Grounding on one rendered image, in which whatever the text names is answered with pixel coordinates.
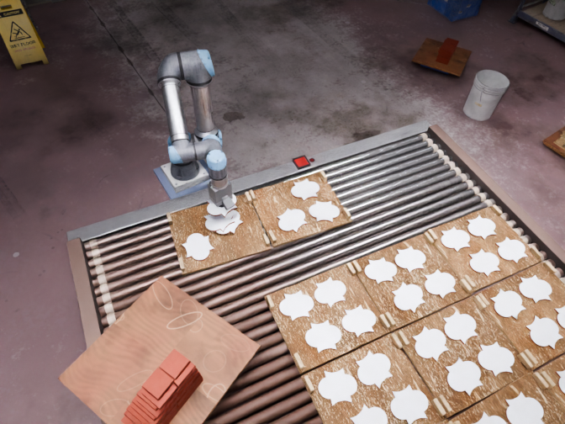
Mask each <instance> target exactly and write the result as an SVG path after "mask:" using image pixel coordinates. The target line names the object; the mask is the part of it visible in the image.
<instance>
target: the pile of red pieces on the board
mask: <svg viewBox="0 0 565 424"><path fill-rule="evenodd" d="M202 382H203V376H201V373H199V371H198V369H197V368H196V366H195V365H194V364H193V363H191V362H190V360H189V359H187V358H186V357H184V356H183V355H182V354H181V353H180V352H178V351H177V350H176V349H173V350H172V351H171V353H170V354H169V355H168V356H167V357H166V359H165V360H164V361H163V362H162V363H161V365H160V366H159V368H157V369H156V370H155V371H154V372H153V374H152V375H151V376H150V377H149V378H148V379H147V380H146V381H145V382H144V383H143V384H142V388H141V389H140V390H139V392H138V393H137V396H136V397H135V398H134V399H133V400H132V403H131V404H130V405H129V406H128V407H127V408H126V411H125V413H124V417H123V418H122V420H121V421H122V422H123V424H169V423H170V421H171V420H172V419H173V417H174V416H175V415H176V414H177V410H180V409H181V408H182V406H183V405H184V404H185V403H186V401H187V400H188V399H189V397H190V396H191V395H192V394H193V392H194V391H195V390H196V388H197V387H198V386H199V385H200V384H201V383H202Z"/></svg>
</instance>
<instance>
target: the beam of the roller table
mask: <svg viewBox="0 0 565 424"><path fill-rule="evenodd" d="M429 126H431V124H430V123H429V122H428V121H427V120H424V121H421V122H418V123H415V124H412V125H407V126H405V127H402V128H399V129H396V130H391V131H389V132H386V133H383V134H380V135H375V136H373V137H370V138H366V139H364V140H359V141H357V142H353V143H351V144H348V145H345V146H340V147H337V148H335V149H332V150H328V151H324V152H321V153H319V154H315V155H312V156H308V157H307V159H308V160H309V159H310V158H314V159H315V161H314V162H310V163H311V166H310V167H306V168H303V169H300V170H298V169H297V168H296V166H295V165H294V163H293V162H289V163H286V164H283V165H281V166H277V167H273V168H270V169H267V170H264V171H261V172H257V173H254V174H251V175H248V176H245V177H242V178H237V179H235V180H232V181H230V182H231V185H232V194H233V195H235V194H238V193H243V192H245V191H248V190H251V189H253V188H258V187H260V186H264V185H267V184H269V183H274V182H276V181H279V180H282V179H284V178H290V177H292V176H295V175H298V174H300V173H303V172H307V171H310V170H313V169H316V168H319V167H323V166H326V165H329V164H331V163H334V162H338V161H342V160H345V159H347V158H350V157H353V156H357V155H360V154H362V153H365V152H369V151H373V150H376V149H378V148H381V147H384V146H388V145H391V144H394V143H397V142H400V141H402V140H407V139H409V138H412V137H415V136H418V135H420V134H423V133H426V132H427V130H428V128H429ZM209 199H210V198H209V189H208V188H206V189H203V190H199V191H197V192H194V193H190V194H186V195H183V196H181V197H178V198H175V199H170V200H167V201H165V202H161V203H159V204H154V205H152V206H148V207H145V208H143V209H138V210H135V211H132V212H129V213H127V214H124V215H119V216H116V217H113V218H111V219H107V220H103V221H100V222H97V223H94V224H91V225H87V226H83V227H81V228H78V229H75V230H73V231H68V232H67V233H66V234H67V239H68V241H70V240H74V239H77V238H79V237H80V238H81V240H82V242H83V244H84V243H87V242H89V241H91V240H94V239H99V238H102V237H105V236H110V235H112V234H115V233H118V232H120V231H125V230H128V229H130V228H133V227H136V226H139V225H143V224H146V223H149V222H152V221H154V220H159V219H162V218H165V217H167V216H166V213H167V212H170V213H174V212H177V211H180V210H184V209H190V208H193V207H197V206H200V205H204V204H208V202H207V200H209Z"/></svg>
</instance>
